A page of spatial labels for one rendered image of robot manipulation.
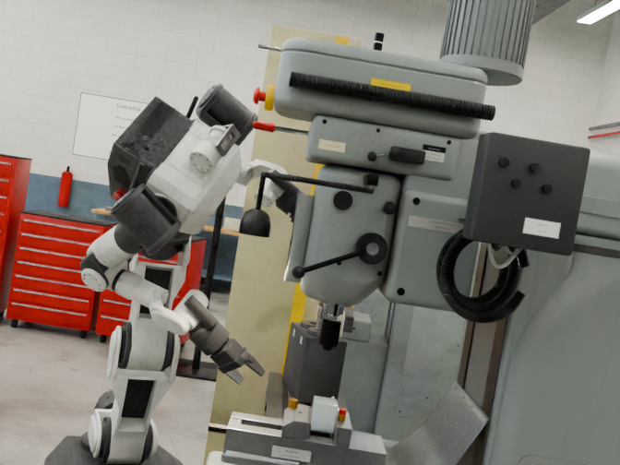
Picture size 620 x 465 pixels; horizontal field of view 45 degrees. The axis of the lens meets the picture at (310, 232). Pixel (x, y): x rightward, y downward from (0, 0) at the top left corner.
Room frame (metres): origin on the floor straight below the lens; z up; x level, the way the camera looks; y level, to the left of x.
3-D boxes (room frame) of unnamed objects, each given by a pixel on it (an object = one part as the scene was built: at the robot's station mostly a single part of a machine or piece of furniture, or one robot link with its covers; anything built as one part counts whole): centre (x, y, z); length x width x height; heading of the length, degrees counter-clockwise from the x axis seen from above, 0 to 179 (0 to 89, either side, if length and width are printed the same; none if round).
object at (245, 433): (1.61, -0.06, 1.02); 0.35 x 0.15 x 0.11; 91
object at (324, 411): (1.61, -0.09, 1.08); 0.06 x 0.05 x 0.06; 1
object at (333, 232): (1.76, -0.09, 1.47); 0.21 x 0.19 x 0.32; 3
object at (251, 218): (1.73, 0.13, 1.47); 0.07 x 0.07 x 0.06
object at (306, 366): (2.19, -0.07, 1.07); 0.22 x 0.12 x 0.20; 14
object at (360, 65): (1.76, -0.10, 1.81); 0.47 x 0.26 x 0.16; 93
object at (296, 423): (1.60, -0.04, 1.06); 0.12 x 0.06 x 0.04; 1
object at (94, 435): (2.37, 0.49, 0.68); 0.21 x 0.20 x 0.13; 22
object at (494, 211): (1.44, -0.40, 1.62); 0.20 x 0.09 x 0.21; 93
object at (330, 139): (1.76, -0.13, 1.68); 0.34 x 0.24 x 0.10; 93
